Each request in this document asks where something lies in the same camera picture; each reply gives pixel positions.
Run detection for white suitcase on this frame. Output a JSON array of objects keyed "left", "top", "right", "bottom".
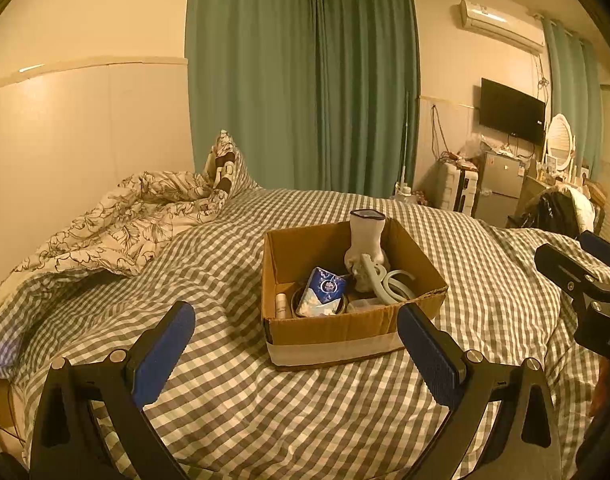
[{"left": 437, "top": 161, "right": 480, "bottom": 217}]

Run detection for teal curtain with pleats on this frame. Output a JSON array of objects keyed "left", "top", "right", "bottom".
[{"left": 310, "top": 0, "right": 421, "bottom": 199}]

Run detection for white oval mirror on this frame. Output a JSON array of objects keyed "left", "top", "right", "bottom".
[{"left": 544, "top": 113, "right": 576, "bottom": 172}]

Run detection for small silver fridge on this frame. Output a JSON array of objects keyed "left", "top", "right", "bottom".
[{"left": 477, "top": 152, "right": 529, "bottom": 227}]

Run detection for white air conditioner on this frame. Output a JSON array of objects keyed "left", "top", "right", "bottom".
[{"left": 459, "top": 0, "right": 546, "bottom": 56}]

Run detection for black wall television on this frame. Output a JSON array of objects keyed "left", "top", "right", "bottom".
[{"left": 480, "top": 78, "right": 546, "bottom": 145}]

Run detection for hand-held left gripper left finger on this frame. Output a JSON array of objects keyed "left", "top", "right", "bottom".
[{"left": 29, "top": 301, "right": 196, "bottom": 480}]

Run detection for brown patterned pillow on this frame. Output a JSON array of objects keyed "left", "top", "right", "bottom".
[{"left": 202, "top": 130, "right": 262, "bottom": 207}]

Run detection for white handheld device with cord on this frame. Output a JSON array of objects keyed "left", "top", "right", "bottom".
[{"left": 344, "top": 209, "right": 389, "bottom": 293}]

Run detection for blue tissue packet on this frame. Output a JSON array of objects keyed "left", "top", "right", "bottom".
[{"left": 295, "top": 267, "right": 349, "bottom": 318}]

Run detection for clear plastic bag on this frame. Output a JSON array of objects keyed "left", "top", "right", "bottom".
[{"left": 347, "top": 297, "right": 387, "bottom": 314}]

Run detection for wide teal curtain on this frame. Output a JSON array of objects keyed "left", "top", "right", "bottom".
[{"left": 185, "top": 0, "right": 319, "bottom": 192}]

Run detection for thin white pole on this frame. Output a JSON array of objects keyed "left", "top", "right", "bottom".
[{"left": 401, "top": 91, "right": 412, "bottom": 196}]

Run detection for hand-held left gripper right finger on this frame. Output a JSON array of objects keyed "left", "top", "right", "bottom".
[{"left": 397, "top": 302, "right": 568, "bottom": 480}]

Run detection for pale green clothes hanger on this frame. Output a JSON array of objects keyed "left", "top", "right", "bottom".
[{"left": 359, "top": 254, "right": 417, "bottom": 306}]

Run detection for tape roll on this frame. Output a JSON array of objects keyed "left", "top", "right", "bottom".
[{"left": 290, "top": 287, "right": 349, "bottom": 317}]

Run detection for white cloth on chair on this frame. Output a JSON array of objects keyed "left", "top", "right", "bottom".
[{"left": 567, "top": 186, "right": 596, "bottom": 234}]

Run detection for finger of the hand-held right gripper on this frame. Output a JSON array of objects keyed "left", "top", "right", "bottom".
[
  {"left": 534, "top": 243, "right": 610, "bottom": 333},
  {"left": 580, "top": 231, "right": 610, "bottom": 275}
]

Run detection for floral print quilt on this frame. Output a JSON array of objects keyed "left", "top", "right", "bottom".
[{"left": 0, "top": 170, "right": 236, "bottom": 321}]

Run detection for hanging wall cables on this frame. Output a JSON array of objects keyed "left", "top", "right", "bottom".
[{"left": 429, "top": 104, "right": 449, "bottom": 159}]

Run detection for cardboard box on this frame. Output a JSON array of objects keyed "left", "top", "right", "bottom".
[{"left": 261, "top": 217, "right": 449, "bottom": 372}]

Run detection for narrow teal window curtain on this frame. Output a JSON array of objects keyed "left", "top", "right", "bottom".
[{"left": 542, "top": 16, "right": 604, "bottom": 182}]

